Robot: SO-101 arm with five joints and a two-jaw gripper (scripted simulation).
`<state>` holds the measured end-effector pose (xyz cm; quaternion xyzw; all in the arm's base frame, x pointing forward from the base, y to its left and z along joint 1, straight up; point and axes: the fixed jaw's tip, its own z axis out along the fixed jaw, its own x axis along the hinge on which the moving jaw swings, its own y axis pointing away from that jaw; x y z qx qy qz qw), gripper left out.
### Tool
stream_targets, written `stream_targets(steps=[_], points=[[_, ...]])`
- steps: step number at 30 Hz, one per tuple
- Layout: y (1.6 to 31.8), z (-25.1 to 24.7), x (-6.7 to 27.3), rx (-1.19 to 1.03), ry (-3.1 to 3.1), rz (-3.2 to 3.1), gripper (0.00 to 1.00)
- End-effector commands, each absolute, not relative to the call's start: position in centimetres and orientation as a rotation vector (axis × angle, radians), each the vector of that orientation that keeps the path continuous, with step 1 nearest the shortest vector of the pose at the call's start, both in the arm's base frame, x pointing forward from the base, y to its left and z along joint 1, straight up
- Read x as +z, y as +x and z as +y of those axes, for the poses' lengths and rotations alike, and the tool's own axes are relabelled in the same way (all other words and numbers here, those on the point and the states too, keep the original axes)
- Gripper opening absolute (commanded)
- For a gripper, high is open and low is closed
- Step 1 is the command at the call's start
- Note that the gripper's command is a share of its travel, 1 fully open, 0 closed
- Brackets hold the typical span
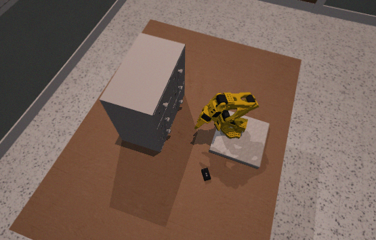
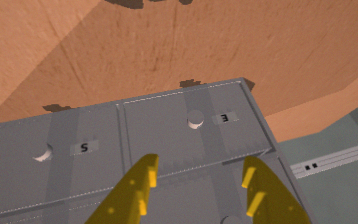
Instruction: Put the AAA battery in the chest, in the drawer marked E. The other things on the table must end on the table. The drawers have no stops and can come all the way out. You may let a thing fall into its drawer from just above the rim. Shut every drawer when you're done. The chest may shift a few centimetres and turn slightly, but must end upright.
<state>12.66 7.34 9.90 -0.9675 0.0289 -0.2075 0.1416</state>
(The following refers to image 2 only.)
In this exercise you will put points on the dark grey chest of drawers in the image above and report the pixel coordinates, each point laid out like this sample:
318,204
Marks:
274,152

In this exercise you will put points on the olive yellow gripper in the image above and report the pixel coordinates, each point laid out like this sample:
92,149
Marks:
268,199

